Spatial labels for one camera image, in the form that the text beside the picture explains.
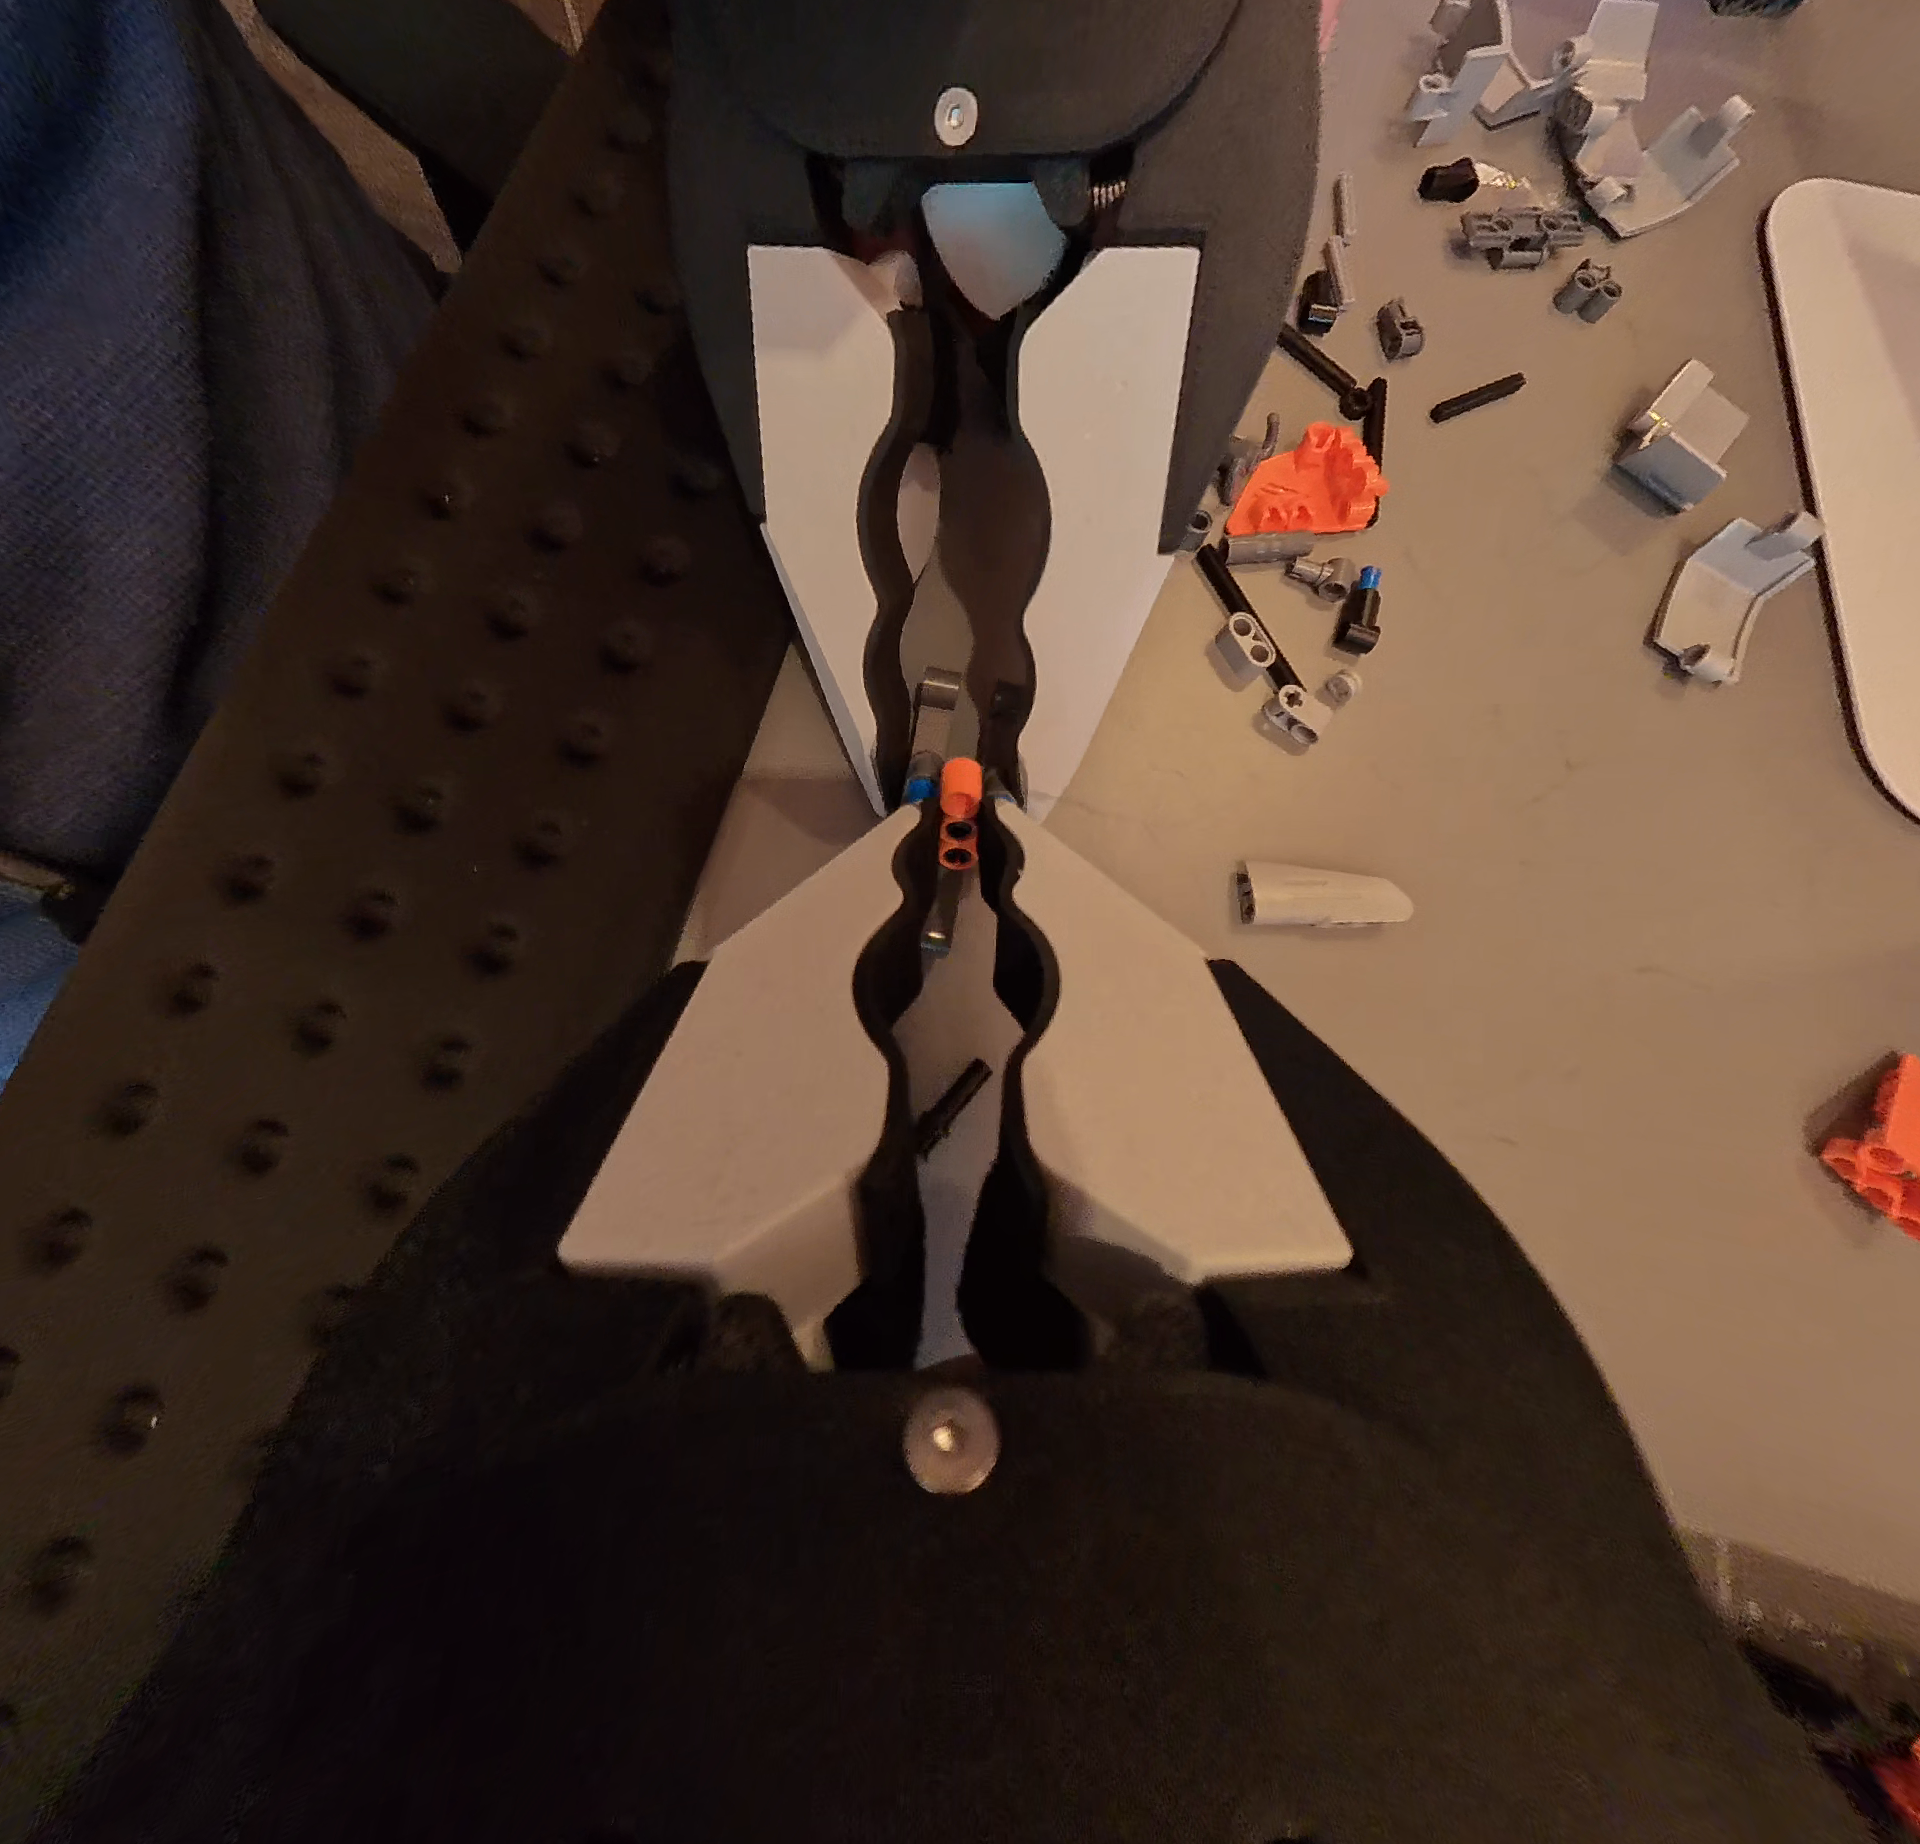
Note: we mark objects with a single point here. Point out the black blue pin connector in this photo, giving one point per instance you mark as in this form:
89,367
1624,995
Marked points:
1358,621

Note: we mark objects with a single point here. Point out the orange panel brick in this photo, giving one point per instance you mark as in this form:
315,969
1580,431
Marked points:
1306,488

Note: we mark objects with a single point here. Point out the light grey curved panel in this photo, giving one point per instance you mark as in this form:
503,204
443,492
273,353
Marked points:
1724,584

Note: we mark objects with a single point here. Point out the light grey two-hole connector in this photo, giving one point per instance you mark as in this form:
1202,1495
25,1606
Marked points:
1290,717

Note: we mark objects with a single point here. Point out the white curved blade panel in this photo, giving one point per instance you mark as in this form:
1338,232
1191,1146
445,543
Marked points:
1319,896

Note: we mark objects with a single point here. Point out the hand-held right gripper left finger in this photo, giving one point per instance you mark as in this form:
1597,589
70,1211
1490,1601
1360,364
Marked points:
720,1124

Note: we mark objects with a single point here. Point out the grey orange brick claw assembly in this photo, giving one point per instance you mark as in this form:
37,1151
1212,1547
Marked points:
932,703

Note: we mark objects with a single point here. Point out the short black axle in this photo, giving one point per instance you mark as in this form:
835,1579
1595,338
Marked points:
1477,398

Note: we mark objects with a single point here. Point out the orange wedge brick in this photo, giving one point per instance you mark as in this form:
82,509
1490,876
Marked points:
1883,1153

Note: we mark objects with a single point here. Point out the black perforated pad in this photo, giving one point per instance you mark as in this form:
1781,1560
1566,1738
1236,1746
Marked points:
375,749

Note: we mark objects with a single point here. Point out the light grey box panel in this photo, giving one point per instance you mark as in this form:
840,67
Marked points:
1688,450

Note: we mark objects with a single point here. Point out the long black axle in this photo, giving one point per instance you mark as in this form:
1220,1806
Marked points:
1245,607

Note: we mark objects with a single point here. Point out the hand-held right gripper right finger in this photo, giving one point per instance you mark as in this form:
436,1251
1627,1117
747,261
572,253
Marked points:
1184,1124

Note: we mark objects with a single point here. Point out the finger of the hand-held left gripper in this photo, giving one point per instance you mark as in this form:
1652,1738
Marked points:
811,419
1110,419

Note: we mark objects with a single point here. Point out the white book stand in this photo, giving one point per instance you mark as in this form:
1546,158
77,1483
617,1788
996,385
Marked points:
1874,450

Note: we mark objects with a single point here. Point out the scatter of dark grey connectors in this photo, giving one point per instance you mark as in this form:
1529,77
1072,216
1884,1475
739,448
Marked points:
1522,232

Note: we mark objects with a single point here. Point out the pile of light grey panels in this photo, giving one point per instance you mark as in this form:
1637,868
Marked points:
1635,148

